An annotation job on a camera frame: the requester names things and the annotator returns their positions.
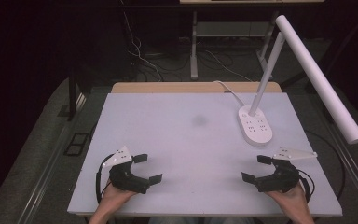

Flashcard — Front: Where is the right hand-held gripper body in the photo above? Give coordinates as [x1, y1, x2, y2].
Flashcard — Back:
[255, 147, 319, 194]

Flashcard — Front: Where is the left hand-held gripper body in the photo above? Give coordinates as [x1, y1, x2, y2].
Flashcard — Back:
[101, 147, 152, 195]

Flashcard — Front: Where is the person's left hand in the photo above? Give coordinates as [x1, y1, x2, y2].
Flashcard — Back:
[97, 179, 138, 217]

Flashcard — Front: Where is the person's right hand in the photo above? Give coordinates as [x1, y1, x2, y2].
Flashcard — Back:
[265, 182, 310, 217]

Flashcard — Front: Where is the white desk lamp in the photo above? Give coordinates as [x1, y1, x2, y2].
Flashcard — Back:
[237, 14, 358, 147]

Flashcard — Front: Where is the white board table cover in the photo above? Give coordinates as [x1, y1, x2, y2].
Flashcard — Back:
[67, 91, 344, 218]

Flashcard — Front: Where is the wooden table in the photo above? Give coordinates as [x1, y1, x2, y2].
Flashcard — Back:
[110, 81, 283, 94]

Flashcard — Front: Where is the desk with white metal legs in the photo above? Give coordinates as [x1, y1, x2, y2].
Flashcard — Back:
[179, 0, 325, 81]

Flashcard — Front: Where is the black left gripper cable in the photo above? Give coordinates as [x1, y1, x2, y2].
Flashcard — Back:
[94, 153, 117, 205]

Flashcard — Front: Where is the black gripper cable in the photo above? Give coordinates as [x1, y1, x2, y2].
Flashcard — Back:
[94, 153, 117, 205]
[297, 168, 316, 203]

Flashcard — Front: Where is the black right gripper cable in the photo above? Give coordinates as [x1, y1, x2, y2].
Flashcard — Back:
[297, 168, 316, 203]

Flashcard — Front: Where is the black floor frame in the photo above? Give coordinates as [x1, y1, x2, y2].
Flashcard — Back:
[62, 132, 90, 157]

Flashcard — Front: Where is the metal floor rail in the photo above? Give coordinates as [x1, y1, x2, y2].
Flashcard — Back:
[16, 91, 89, 224]
[310, 91, 358, 217]

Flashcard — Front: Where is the white lamp cable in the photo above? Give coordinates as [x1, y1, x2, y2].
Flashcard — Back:
[213, 79, 247, 107]

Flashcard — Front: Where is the black stand post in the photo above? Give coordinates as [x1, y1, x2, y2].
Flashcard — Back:
[57, 70, 79, 122]

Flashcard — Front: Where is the thin white floor cable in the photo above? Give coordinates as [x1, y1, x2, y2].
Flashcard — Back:
[204, 49, 254, 83]

